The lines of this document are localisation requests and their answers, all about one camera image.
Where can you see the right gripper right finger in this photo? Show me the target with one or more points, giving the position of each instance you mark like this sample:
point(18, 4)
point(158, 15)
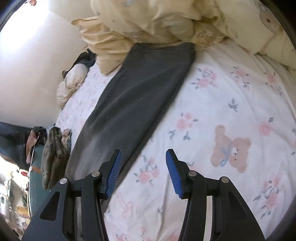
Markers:
point(232, 219)

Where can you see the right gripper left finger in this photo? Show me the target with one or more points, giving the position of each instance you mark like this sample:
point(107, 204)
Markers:
point(54, 220)

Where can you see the dark grey denim pants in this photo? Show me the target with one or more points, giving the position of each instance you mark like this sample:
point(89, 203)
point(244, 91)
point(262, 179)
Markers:
point(131, 107)

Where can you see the teal bed footboard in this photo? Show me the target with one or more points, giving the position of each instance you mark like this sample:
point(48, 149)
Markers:
point(37, 194)

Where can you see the camouflage folded garment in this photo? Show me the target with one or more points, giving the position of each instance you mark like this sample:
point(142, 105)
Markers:
point(55, 156)

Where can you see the white floral bed sheet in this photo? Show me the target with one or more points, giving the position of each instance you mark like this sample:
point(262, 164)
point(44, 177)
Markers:
point(231, 118)

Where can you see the cream patterned pillow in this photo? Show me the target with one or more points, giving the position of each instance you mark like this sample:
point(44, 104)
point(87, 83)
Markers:
point(72, 81)

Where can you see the black garment near pillow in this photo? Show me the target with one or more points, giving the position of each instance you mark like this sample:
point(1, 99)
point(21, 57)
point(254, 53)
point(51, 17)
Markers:
point(87, 58)

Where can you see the cream yellow duvet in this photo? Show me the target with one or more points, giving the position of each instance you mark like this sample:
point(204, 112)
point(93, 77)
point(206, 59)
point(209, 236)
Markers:
point(117, 25)

